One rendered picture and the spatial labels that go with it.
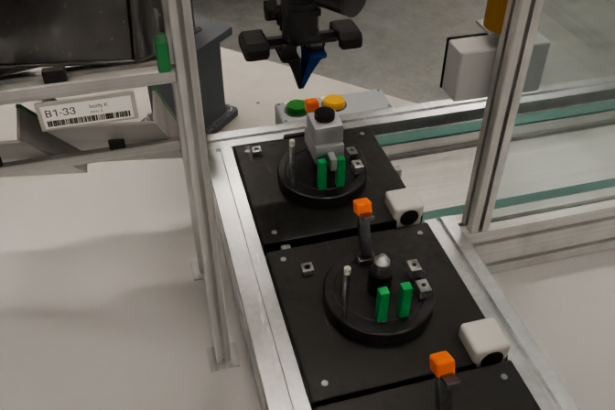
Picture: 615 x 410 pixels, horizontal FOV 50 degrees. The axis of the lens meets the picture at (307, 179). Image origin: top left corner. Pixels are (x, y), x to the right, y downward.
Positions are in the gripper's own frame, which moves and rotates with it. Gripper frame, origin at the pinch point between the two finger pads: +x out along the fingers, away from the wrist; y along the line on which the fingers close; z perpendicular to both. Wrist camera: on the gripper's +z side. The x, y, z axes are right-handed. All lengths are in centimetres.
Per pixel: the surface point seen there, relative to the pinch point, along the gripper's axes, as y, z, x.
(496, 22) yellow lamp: -16.9, -26.5, -18.4
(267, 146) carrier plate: 6.5, -3.0, 12.2
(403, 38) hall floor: -111, 204, 110
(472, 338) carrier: -8, -49, 10
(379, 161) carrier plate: -10.2, -11.6, 12.1
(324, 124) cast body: 0.5, -15.4, 0.6
